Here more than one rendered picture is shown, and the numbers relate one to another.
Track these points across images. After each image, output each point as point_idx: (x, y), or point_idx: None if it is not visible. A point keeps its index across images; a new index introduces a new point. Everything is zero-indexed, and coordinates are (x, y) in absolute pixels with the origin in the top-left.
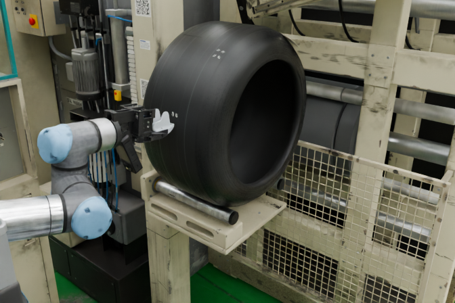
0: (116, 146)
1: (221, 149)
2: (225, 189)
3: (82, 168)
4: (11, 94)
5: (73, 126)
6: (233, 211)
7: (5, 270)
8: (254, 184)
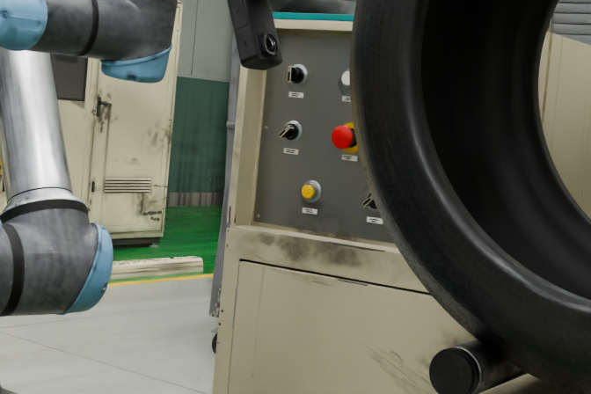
0: None
1: (378, 43)
2: (390, 202)
3: None
4: None
5: None
6: (462, 349)
7: None
8: (563, 292)
